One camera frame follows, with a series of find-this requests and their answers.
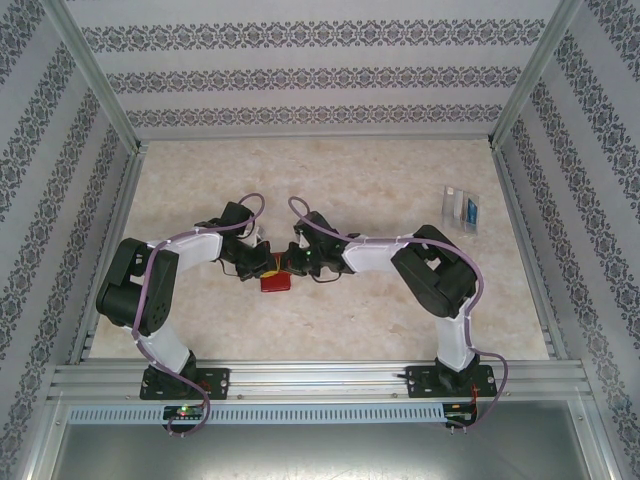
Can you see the red leather card holder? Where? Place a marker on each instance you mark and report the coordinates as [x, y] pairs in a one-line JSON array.
[[280, 286]]

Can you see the aluminium frame post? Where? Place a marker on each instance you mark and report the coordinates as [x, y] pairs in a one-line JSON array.
[[104, 75], [531, 75]]

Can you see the blue credit card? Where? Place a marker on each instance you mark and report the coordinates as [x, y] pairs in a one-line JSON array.
[[472, 212]]

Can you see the long aluminium mounting rail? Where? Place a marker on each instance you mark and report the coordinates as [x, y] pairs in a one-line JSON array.
[[320, 380]]

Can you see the grey credit card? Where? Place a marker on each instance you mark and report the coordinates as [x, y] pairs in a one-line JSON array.
[[457, 207]]

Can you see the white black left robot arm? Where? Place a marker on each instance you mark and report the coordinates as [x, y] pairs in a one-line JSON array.
[[200, 250]]

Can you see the clear acrylic card stand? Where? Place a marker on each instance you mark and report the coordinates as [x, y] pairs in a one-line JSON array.
[[462, 226]]

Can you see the green circuit board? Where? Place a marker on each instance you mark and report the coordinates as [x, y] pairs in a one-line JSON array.
[[460, 412], [182, 412]]

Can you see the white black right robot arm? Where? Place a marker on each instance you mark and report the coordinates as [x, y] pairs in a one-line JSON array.
[[375, 255]]

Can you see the aluminium table edge rail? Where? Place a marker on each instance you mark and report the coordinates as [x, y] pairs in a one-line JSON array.
[[548, 325], [123, 200]]

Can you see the grey metal sheet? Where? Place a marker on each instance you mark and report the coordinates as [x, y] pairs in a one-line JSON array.
[[320, 455]]

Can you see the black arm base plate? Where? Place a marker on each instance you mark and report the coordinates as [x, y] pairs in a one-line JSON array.
[[417, 382], [217, 382]]

